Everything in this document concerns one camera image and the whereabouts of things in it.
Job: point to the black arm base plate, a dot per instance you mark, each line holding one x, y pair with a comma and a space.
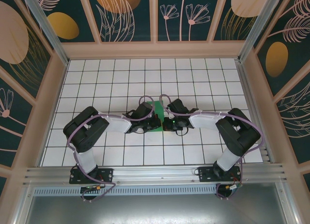
106, 175
206, 174

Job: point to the grey metal panel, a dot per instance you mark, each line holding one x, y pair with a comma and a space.
155, 209

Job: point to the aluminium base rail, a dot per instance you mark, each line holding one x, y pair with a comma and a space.
155, 172

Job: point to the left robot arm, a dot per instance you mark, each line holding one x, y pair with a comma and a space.
83, 132

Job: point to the aluminium frame post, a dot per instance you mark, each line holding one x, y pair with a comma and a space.
256, 28
53, 37

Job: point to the aluminium side rail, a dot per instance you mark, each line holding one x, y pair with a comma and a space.
250, 100

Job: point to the green paper sheet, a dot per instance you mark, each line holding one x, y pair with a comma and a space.
157, 108

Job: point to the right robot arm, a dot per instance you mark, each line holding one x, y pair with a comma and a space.
239, 134

